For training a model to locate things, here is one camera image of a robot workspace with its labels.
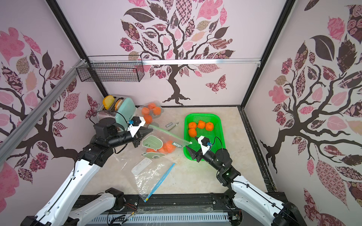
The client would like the green plastic basket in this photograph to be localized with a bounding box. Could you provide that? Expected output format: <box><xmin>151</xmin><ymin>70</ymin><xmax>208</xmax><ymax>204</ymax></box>
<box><xmin>183</xmin><ymin>114</ymin><xmax>226</xmax><ymax>153</ymax></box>

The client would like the orange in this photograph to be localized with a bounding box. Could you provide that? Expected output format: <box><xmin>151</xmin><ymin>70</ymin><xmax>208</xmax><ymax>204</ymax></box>
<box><xmin>188</xmin><ymin>128</ymin><xmax>198</xmax><ymax>137</ymax></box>
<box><xmin>205</xmin><ymin>122</ymin><xmax>214</xmax><ymax>131</ymax></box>
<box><xmin>188</xmin><ymin>122</ymin><xmax>197</xmax><ymax>130</ymax></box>
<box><xmin>197</xmin><ymin>120</ymin><xmax>206</xmax><ymax>129</ymax></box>

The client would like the green-zip bag of oranges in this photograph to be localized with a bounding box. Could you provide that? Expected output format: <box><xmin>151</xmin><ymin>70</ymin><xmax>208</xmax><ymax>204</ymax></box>
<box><xmin>141</xmin><ymin>125</ymin><xmax>192</xmax><ymax>160</ymax></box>

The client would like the blue-zip clear bag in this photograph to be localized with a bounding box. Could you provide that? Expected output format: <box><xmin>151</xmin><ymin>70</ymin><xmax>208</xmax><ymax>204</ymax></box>
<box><xmin>130</xmin><ymin>157</ymin><xmax>175</xmax><ymax>202</ymax></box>

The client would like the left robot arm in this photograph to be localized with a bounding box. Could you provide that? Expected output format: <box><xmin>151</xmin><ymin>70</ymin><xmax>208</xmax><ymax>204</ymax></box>
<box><xmin>21</xmin><ymin>116</ymin><xmax>153</xmax><ymax>226</ymax></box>

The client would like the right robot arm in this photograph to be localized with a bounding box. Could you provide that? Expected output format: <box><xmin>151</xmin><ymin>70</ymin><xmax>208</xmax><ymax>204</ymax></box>
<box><xmin>186</xmin><ymin>136</ymin><xmax>306</xmax><ymax>226</ymax></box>

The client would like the rear green-zip bag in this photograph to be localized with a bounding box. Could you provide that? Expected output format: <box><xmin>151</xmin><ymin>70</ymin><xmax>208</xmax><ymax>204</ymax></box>
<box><xmin>137</xmin><ymin>101</ymin><xmax>165</xmax><ymax>126</ymax></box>

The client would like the mint green toaster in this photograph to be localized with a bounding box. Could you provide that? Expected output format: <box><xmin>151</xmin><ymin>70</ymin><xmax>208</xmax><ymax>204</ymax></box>
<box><xmin>97</xmin><ymin>95</ymin><xmax>136</xmax><ymax>129</ymax></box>

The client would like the yellow toast slice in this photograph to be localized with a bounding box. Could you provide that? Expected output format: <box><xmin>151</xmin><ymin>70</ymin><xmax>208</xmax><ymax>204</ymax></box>
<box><xmin>102</xmin><ymin>95</ymin><xmax>115</xmax><ymax>110</ymax></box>

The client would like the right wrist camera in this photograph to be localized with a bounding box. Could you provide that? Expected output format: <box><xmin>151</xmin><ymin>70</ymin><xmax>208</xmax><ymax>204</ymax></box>
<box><xmin>201</xmin><ymin>137</ymin><xmax>212</xmax><ymax>155</ymax></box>

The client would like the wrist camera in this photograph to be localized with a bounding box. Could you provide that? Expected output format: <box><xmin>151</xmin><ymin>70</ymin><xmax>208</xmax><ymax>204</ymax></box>
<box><xmin>127</xmin><ymin>116</ymin><xmax>146</xmax><ymax>137</ymax></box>
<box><xmin>201</xmin><ymin>137</ymin><xmax>212</xmax><ymax>155</ymax></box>

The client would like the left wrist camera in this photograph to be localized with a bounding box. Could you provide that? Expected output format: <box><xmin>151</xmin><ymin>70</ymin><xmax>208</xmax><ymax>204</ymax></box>
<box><xmin>127</xmin><ymin>116</ymin><xmax>146</xmax><ymax>137</ymax></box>

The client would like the black wire wall basket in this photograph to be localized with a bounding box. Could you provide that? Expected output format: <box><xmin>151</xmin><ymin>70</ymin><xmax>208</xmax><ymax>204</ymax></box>
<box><xmin>76</xmin><ymin>53</ymin><xmax>145</xmax><ymax>82</ymax></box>

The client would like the white cable duct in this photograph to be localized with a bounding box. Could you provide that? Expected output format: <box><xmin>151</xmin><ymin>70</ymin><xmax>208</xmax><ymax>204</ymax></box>
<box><xmin>87</xmin><ymin>212</ymin><xmax>229</xmax><ymax>226</ymax></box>

